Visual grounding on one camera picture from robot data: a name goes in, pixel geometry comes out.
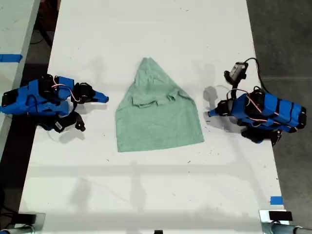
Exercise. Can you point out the small black edge clip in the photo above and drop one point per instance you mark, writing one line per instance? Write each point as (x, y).
(158, 232)

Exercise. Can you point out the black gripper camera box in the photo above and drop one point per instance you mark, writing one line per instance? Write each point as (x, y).
(236, 71)
(69, 123)

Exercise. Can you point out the black camera stalk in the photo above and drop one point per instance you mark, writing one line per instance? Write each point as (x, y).
(234, 90)
(73, 107)

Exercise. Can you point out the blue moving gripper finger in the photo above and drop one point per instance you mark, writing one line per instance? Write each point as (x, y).
(100, 100)
(215, 115)

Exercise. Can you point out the small black box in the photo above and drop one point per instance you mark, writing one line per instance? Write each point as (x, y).
(280, 216)
(26, 218)

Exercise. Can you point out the metal table clamp bracket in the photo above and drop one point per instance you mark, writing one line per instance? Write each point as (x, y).
(264, 223)
(40, 223)

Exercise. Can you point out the long blue tape strip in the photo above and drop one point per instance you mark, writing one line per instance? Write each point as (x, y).
(11, 58)

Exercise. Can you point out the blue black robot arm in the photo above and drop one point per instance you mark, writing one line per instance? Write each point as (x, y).
(280, 109)
(17, 102)

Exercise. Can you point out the pale green T-shirt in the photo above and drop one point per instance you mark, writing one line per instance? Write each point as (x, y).
(158, 126)

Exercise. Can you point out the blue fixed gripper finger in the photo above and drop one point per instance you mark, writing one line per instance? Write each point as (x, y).
(215, 111)
(100, 95)

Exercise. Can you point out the short blue tape strip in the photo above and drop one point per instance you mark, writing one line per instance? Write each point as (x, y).
(276, 200)

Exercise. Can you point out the grey metal pipe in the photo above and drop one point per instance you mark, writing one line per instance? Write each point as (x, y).
(292, 229)

